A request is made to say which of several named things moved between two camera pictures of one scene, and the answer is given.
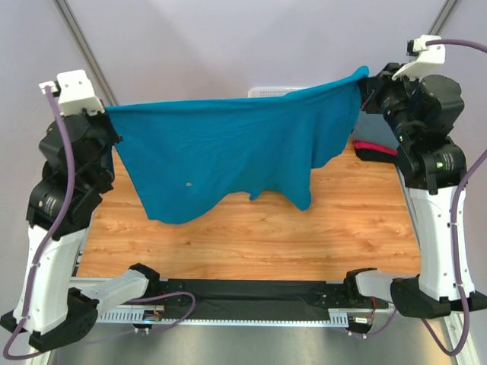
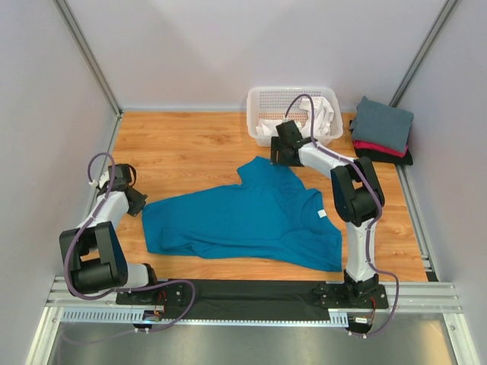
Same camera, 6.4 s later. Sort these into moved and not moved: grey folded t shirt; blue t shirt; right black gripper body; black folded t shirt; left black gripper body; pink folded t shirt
Moved: left black gripper body; right black gripper body; blue t shirt
Not moved: grey folded t shirt; black folded t shirt; pink folded t shirt
